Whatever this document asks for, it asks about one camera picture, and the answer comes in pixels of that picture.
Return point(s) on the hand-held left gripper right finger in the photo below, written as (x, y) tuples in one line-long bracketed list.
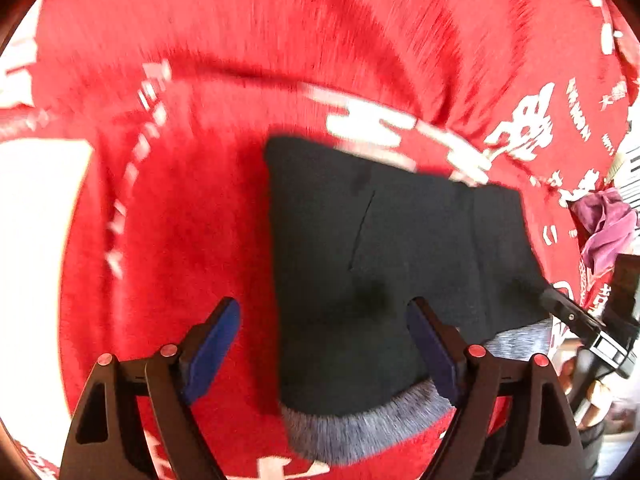
[(432, 352)]

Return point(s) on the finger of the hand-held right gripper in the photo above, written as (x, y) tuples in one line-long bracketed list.
[(567, 307)]

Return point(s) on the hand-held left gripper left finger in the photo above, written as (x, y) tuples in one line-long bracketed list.
[(212, 350)]

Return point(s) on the black pants with grey waistband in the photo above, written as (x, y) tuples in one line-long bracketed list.
[(370, 260)]

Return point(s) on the person's right hand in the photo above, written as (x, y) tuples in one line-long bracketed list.
[(597, 400)]

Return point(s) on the purple cloth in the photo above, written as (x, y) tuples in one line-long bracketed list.
[(607, 230)]

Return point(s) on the white striped object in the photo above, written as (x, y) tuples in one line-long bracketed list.
[(629, 170)]

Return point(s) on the red printed blanket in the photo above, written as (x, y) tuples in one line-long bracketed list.
[(200, 160)]

